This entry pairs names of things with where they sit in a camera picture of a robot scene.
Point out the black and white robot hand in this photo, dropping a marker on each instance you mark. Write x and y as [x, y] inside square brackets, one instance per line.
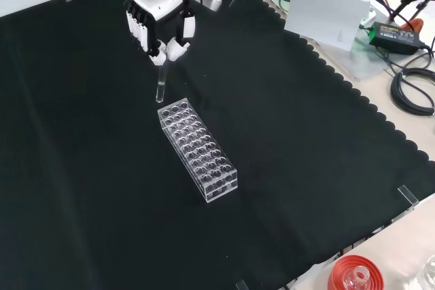
[159, 3]

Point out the clear glass test tube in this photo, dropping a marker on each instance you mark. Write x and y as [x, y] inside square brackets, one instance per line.
[160, 89]

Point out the clear plastic test tube rack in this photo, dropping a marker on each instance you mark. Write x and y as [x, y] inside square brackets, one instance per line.
[200, 154]

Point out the pale grey board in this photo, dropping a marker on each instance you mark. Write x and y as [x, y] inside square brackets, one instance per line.
[323, 15]

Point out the black scalloped bench cloth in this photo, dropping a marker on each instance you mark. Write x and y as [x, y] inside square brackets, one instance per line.
[306, 133]

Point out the black power adapter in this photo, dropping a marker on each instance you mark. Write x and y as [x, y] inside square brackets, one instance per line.
[396, 37]

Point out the orange clamp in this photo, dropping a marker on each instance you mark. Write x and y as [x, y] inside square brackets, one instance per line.
[416, 25]

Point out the red ribbed funnel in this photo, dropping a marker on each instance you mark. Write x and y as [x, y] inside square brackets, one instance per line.
[338, 271]

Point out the small clear glass flask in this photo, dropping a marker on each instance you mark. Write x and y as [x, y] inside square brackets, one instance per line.
[358, 274]

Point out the clear glass vessel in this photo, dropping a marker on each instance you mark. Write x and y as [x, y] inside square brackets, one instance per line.
[428, 274]

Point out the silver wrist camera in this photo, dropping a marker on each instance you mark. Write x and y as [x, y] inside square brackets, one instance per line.
[210, 2]

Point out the grey metal base plate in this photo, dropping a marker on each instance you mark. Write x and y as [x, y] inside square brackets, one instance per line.
[365, 64]

